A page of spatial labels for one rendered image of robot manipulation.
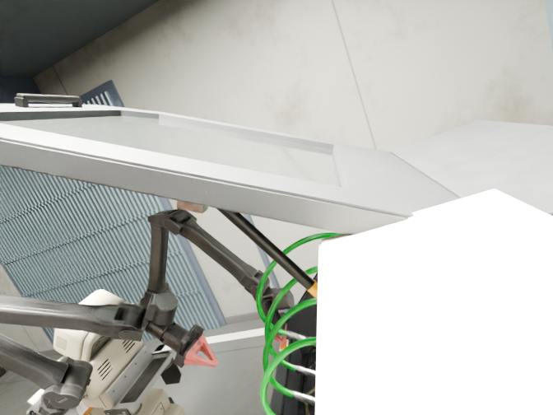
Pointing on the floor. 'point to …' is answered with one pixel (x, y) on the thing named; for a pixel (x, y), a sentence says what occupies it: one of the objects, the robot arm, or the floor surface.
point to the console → (439, 313)
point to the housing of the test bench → (489, 160)
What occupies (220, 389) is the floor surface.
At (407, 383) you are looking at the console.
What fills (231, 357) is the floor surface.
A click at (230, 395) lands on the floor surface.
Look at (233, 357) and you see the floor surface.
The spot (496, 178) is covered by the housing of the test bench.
